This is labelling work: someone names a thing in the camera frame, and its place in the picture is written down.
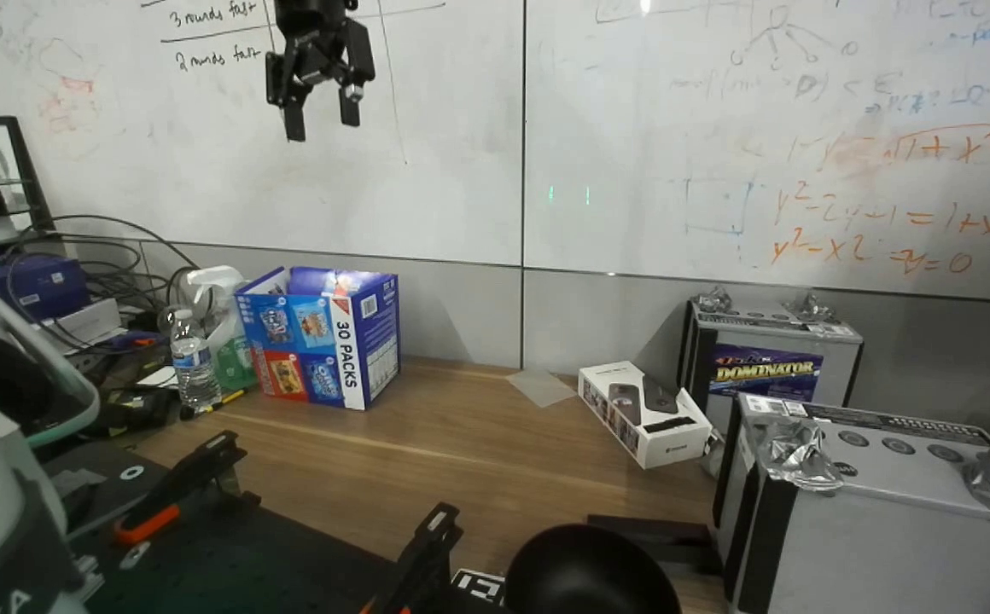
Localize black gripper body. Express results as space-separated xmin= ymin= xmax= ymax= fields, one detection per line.
xmin=266 ymin=0 xmax=376 ymax=105

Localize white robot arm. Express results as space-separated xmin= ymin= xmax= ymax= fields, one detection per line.
xmin=0 ymin=305 xmax=381 ymax=614

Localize blue snack box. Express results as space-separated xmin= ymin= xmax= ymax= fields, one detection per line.
xmin=235 ymin=268 xmax=398 ymax=411

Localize blue cardboard box left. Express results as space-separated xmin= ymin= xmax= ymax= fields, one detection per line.
xmin=0 ymin=254 xmax=88 ymax=322

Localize small white open box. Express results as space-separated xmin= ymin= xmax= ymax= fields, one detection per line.
xmin=576 ymin=361 xmax=718 ymax=471

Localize white spray bottle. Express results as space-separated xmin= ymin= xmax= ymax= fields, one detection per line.
xmin=180 ymin=268 xmax=256 ymax=401

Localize clear plastic water bottle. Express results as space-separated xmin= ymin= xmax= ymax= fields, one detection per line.
xmin=166 ymin=307 xmax=217 ymax=413

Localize black white marker tag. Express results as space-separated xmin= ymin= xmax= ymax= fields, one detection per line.
xmin=450 ymin=568 xmax=504 ymax=603

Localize grey battery near edge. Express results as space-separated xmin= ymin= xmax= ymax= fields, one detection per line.
xmin=714 ymin=394 xmax=990 ymax=614

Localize orange handled black clamp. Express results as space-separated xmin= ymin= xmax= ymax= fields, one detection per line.
xmin=114 ymin=429 xmax=247 ymax=547

